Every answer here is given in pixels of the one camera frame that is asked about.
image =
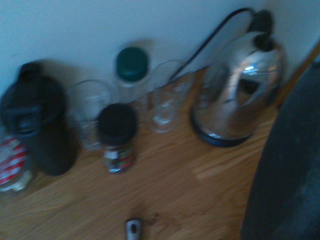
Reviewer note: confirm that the stainless steel electric kettle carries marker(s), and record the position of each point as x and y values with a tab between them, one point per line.
240	95

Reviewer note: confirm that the black lid spice jar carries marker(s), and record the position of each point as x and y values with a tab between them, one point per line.
117	135

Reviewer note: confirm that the clear drinking glass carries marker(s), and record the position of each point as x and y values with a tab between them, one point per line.
167	100
90	112

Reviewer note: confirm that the black steel kitchen tongs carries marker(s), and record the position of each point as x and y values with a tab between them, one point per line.
133	229

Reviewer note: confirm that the red checkered lid jar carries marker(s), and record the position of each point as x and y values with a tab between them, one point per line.
11	162

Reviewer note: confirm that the black shaker bottle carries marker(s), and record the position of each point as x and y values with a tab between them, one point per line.
37	120

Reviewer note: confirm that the green lid spice jar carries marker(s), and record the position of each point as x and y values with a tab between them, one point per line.
131	67

